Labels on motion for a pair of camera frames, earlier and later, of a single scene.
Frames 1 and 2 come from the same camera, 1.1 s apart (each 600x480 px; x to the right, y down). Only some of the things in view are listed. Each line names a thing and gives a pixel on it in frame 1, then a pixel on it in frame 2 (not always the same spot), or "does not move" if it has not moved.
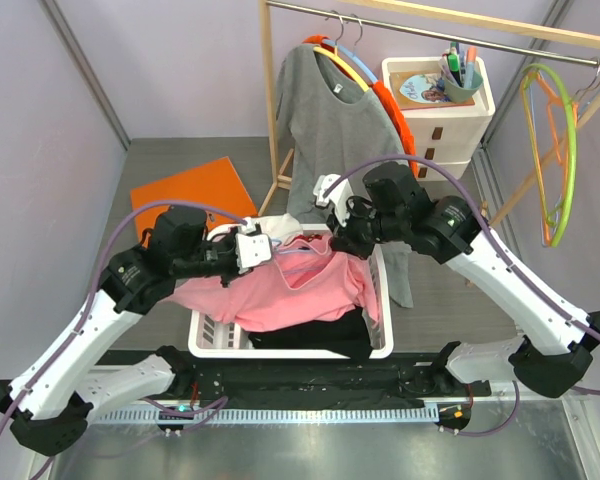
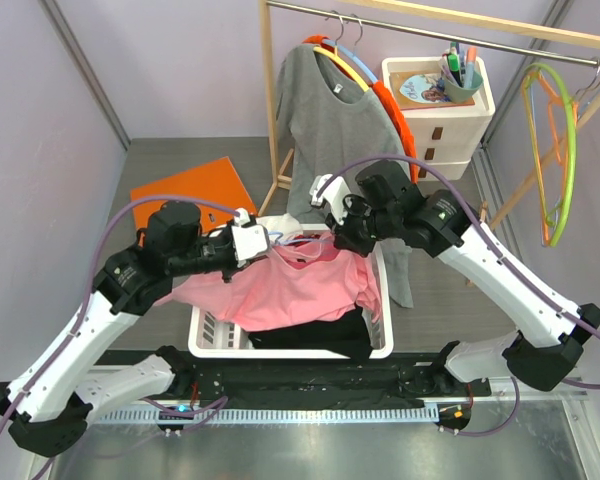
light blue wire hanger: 285,271 → 278,242
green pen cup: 459,94 does not move
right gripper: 344,237 does not move
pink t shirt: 301,277 does not move
